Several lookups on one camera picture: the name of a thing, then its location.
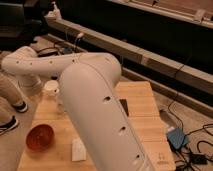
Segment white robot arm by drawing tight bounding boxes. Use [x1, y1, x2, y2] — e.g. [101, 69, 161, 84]
[1, 47, 155, 171]

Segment white spray bottle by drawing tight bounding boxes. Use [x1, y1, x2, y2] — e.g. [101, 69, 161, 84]
[47, 1, 62, 20]

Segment black remote control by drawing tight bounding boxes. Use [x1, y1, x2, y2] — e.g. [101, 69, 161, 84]
[120, 99, 129, 117]

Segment blue electronic box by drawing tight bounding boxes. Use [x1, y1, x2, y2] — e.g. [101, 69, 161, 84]
[62, 47, 74, 54]

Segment white paper cup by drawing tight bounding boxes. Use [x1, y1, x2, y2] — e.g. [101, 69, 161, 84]
[44, 80, 59, 97]

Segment white sponge block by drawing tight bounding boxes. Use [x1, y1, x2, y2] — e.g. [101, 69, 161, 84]
[72, 139, 86, 162]

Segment orange red bowl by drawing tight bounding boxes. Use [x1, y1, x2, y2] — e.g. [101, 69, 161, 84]
[26, 124, 54, 152]

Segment blue power adapter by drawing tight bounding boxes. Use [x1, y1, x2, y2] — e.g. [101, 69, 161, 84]
[166, 128, 189, 150]

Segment black sneaker upper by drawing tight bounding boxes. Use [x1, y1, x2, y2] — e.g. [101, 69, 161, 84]
[13, 101, 28, 113]

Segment black sneaker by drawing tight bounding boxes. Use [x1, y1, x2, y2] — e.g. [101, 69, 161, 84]
[13, 101, 28, 113]
[0, 116, 19, 135]

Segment person's leg beige trousers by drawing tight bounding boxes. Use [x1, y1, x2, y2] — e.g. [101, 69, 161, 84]
[0, 73, 24, 123]

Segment black office chair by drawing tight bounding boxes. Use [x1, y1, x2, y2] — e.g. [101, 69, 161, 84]
[0, 0, 51, 50]

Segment black sneaker lower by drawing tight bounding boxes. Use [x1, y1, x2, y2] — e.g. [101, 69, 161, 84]
[0, 116, 19, 135]

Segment black floor cables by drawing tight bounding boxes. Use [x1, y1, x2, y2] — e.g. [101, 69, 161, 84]
[159, 99, 213, 171]

